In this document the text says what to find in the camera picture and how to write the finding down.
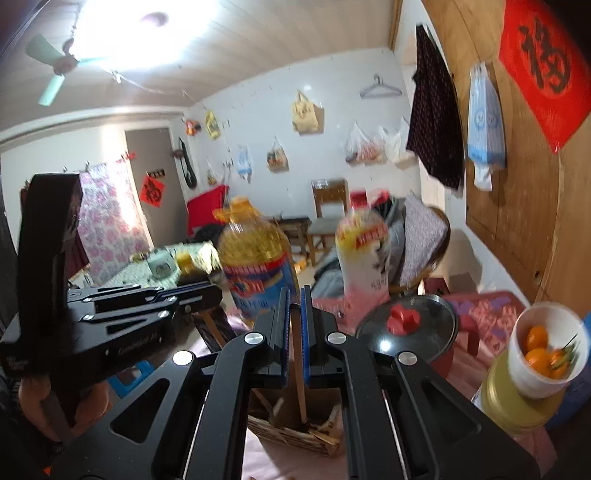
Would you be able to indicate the dark dotted hanging garment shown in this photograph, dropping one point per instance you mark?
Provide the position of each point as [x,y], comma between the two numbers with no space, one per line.
[436,115]

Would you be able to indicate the red electric pot glass lid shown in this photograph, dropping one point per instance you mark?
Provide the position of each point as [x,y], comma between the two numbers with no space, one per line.
[415,332]

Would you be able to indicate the patterned chair cushion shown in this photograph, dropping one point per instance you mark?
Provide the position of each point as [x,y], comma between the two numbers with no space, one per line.
[422,240]

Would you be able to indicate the red paper wall poster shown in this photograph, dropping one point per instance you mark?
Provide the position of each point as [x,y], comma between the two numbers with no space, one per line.
[549,69]

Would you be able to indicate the grey door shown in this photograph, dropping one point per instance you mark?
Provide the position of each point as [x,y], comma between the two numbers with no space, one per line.
[152,157]

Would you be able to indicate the red door poster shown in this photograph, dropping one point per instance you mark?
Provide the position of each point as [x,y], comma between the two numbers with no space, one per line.
[151,193]

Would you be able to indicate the person's left hand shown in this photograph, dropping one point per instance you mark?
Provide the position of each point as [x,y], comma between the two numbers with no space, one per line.
[92,401]

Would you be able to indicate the pink floral tablecloth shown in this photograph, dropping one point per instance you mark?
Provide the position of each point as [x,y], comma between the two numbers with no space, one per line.
[457,374]

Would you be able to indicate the large cooking oil bottle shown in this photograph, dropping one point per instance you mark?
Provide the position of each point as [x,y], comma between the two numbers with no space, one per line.
[254,258]

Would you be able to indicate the set of wooden chopsticks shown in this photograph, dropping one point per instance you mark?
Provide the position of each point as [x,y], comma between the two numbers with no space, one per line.
[325,427]

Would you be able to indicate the slender wooden chopstick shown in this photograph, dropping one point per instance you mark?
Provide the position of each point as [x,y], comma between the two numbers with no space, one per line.
[301,401]

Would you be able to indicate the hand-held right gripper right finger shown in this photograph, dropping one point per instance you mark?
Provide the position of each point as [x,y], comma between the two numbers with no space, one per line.
[305,332]

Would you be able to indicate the red cloth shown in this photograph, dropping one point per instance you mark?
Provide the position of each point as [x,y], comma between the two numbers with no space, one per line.
[205,207]

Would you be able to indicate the maroon hanging cloth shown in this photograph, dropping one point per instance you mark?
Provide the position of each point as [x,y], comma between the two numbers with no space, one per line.
[76,254]

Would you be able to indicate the pink floral hanging sheet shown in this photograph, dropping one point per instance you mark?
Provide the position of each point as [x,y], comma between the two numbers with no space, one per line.
[111,217]

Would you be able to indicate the grey clothes hanger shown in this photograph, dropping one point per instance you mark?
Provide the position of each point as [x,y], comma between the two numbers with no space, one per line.
[381,90]

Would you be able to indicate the wooden chair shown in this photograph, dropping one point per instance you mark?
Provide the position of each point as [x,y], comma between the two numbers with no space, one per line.
[330,198]

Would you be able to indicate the blue plastic stool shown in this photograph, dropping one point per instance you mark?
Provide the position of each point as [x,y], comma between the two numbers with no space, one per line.
[131,378]

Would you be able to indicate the wooden stool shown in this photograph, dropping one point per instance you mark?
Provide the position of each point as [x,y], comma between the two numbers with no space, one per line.
[293,228]

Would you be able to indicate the white ceramic bowl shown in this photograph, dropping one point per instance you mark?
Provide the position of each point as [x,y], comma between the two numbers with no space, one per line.
[549,318]

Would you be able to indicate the mint green rice cooker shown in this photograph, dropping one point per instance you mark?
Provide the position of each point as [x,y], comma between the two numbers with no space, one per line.
[161,265]

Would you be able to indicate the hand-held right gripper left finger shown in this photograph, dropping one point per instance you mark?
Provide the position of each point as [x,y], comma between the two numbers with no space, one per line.
[286,332]

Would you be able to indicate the green checked tablecloth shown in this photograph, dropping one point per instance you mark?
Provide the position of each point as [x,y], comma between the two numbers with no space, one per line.
[134,272]

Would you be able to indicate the clear plastic bag red contents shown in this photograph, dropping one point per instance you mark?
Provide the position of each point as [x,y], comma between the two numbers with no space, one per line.
[364,147]

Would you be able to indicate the yellow hanging bag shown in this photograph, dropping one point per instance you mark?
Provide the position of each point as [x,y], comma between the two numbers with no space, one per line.
[212,125]

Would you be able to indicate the black hanging bag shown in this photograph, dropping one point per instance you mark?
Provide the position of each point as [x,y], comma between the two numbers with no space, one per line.
[187,170]

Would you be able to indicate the mint green ceiling fan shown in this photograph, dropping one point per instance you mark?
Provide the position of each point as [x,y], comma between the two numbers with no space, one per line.
[55,60]

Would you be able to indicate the beige tote bag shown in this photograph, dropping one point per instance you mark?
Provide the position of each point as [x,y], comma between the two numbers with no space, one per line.
[305,115]

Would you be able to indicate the milk powder tin gold lid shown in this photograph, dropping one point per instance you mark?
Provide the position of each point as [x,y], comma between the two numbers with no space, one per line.
[512,410]

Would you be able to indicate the small blue hanging bag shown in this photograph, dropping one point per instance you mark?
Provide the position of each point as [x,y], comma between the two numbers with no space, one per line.
[244,164]

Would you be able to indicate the dark soy sauce bottle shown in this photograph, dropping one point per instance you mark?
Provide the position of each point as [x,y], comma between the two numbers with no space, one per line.
[184,265]

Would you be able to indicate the blue and white plastic bag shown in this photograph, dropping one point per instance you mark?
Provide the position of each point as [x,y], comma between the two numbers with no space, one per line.
[485,120]

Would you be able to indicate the clear hanging plastic bag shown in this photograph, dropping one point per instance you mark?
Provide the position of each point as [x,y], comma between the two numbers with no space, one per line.
[277,157]

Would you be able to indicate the orange tangerine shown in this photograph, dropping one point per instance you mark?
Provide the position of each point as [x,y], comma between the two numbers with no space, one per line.
[561,364]
[537,362]
[537,337]

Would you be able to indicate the orange wall toy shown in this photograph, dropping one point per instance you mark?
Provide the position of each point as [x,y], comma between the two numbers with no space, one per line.
[191,127]

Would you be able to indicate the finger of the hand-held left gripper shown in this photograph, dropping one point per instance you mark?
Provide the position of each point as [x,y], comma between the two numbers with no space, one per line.
[152,311]
[138,294]

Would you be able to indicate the blue plastic canister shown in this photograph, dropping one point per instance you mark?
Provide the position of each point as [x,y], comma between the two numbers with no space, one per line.
[577,401]

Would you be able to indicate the wooden wardrobe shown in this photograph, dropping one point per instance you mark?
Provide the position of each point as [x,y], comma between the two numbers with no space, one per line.
[508,207]

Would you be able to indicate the white drink bottle red cap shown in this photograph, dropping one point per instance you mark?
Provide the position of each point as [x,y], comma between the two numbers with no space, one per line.
[364,258]

